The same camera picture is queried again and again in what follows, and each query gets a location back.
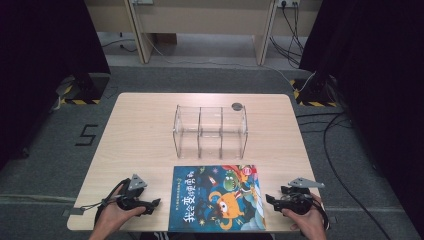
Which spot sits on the person's right hand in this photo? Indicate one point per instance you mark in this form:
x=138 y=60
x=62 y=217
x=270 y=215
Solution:
x=311 y=225

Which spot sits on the clear acrylic book rack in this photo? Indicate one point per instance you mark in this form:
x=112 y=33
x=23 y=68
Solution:
x=210 y=133

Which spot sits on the black curtain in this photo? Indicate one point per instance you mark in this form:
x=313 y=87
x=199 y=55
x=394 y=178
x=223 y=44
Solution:
x=376 y=83
x=40 y=66

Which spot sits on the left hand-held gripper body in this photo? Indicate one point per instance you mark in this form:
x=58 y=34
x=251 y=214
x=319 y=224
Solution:
x=130 y=196

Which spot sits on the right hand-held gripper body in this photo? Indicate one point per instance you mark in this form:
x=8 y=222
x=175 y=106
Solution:
x=297 y=201

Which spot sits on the white wall socket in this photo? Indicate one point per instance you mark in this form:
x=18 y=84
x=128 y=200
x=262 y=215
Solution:
x=288 y=3
x=142 y=1

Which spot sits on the beige wooden desk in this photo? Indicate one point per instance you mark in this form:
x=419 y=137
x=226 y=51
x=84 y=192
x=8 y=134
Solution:
x=200 y=20

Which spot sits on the blue picture book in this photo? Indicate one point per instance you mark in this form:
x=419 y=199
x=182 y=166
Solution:
x=216 y=200

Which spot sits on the black stand base striped tape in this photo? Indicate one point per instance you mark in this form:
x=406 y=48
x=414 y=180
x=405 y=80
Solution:
x=85 y=88
x=315 y=95

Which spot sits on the dark round table grommet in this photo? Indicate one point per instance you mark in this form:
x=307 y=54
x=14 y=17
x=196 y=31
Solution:
x=237 y=106

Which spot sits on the person's left hand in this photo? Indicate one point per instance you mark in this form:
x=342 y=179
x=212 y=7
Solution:
x=113 y=216

